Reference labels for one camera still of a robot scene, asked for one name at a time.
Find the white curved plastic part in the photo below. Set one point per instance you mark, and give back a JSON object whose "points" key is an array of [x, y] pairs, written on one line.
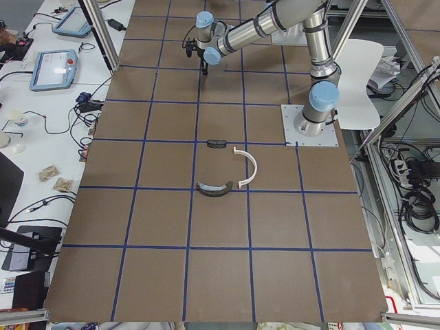
{"points": [[251, 164]]}

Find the paper cup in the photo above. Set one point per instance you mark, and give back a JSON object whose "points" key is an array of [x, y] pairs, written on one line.
{"points": [[18, 117]]}

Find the black brake pad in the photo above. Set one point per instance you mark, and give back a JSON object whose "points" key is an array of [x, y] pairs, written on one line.
{"points": [[216, 144]]}

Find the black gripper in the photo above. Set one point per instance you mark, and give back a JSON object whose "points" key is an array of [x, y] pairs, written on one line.
{"points": [[204, 64]]}

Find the blue teach pendant far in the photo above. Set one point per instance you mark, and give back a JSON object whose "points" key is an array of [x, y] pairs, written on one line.
{"points": [[73, 24]]}

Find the blue teach pendant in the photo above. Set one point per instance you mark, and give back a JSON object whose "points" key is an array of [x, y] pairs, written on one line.
{"points": [[53, 70], [73, 24]]}

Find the aluminium frame post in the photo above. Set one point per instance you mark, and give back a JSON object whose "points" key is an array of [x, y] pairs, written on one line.
{"points": [[96, 21]]}

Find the dark brake shoe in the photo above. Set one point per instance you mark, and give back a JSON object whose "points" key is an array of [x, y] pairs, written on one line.
{"points": [[214, 191]]}

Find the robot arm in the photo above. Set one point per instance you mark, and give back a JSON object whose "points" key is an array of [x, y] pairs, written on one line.
{"points": [[285, 22]]}

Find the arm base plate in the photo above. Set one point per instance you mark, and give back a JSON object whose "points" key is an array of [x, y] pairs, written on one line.
{"points": [[299, 132], [294, 36]]}

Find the black power adapter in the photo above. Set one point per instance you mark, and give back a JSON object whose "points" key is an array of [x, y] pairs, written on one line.
{"points": [[118, 26]]}

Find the blue teach pendant near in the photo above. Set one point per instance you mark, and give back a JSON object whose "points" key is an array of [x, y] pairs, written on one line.
{"points": [[53, 70]]}

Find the white plastic chair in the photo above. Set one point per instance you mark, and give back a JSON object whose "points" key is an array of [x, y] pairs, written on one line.
{"points": [[357, 60]]}

